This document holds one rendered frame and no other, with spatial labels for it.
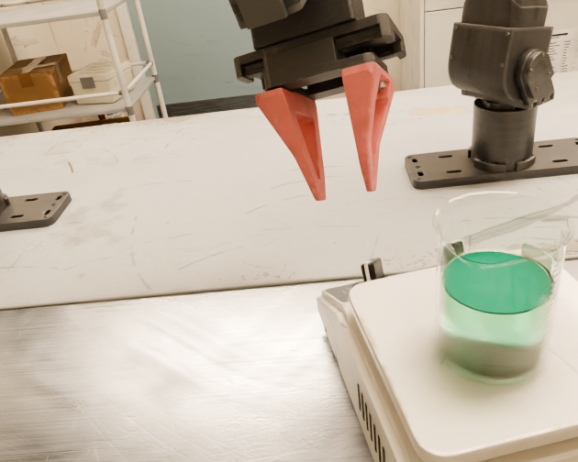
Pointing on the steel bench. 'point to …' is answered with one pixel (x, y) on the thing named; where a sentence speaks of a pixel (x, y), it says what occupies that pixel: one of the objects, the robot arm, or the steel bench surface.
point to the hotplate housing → (388, 433)
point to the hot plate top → (490, 436)
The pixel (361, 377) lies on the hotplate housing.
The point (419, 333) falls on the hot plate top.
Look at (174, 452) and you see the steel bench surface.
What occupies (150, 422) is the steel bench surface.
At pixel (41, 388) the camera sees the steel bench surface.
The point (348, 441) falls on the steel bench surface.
